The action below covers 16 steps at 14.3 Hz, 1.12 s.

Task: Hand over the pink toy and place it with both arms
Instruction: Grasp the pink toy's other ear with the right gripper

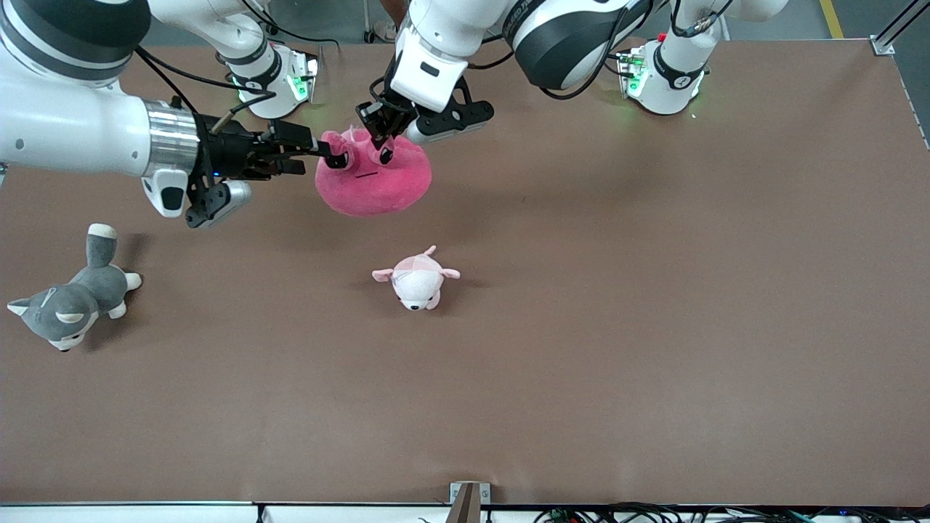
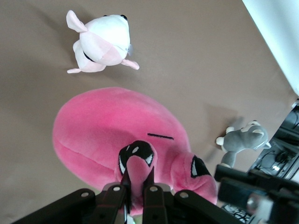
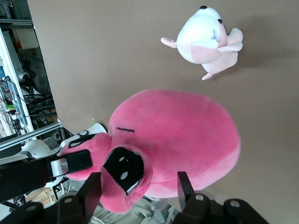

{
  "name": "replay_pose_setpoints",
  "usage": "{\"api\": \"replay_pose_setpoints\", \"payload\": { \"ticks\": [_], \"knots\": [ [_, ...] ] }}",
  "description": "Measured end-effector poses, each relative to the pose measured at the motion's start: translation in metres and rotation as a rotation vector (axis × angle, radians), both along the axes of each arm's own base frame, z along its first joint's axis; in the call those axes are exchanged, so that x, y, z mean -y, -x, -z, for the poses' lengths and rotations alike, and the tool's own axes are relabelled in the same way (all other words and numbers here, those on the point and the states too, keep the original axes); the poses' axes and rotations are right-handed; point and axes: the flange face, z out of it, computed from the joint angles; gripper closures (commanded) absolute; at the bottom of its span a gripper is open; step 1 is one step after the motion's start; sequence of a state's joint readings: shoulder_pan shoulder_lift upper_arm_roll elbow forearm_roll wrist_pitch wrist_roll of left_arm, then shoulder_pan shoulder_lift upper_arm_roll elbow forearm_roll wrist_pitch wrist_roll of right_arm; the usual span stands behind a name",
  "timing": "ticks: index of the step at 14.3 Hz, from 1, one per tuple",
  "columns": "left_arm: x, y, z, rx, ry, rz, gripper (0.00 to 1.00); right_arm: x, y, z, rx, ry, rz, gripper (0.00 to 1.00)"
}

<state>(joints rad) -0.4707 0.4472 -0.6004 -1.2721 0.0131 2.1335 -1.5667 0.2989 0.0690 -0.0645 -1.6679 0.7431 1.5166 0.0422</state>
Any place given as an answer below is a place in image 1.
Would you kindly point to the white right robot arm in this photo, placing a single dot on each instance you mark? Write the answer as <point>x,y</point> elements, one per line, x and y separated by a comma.
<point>65,123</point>

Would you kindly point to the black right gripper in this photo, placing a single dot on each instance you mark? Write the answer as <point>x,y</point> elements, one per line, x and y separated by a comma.
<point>231,154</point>

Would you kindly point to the person's white shoe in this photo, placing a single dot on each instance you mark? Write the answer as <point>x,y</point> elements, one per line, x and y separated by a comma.
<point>381,33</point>

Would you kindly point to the pink round plush toy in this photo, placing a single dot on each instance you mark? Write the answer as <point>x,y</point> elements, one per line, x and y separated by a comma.
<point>378,189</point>

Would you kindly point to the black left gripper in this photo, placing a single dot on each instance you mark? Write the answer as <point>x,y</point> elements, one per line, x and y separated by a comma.
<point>383,120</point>

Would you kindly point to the person's bare leg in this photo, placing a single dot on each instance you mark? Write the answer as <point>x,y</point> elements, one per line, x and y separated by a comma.
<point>392,7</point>

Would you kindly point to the pale pink pig plush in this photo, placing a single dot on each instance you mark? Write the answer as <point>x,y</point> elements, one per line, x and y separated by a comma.
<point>418,283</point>

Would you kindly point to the grey husky plush toy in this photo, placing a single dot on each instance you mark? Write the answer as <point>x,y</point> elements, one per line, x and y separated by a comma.
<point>80,298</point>

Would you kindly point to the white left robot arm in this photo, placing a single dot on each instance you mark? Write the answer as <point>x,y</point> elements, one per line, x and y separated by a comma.
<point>567,36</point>

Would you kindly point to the metal table edge bracket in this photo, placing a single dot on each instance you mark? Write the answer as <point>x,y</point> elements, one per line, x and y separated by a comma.
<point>468,501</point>

